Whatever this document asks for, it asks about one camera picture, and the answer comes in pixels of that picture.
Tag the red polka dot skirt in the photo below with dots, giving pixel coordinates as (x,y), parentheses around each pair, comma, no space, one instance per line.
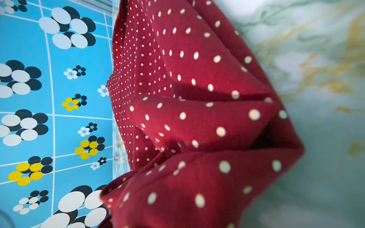
(204,130)

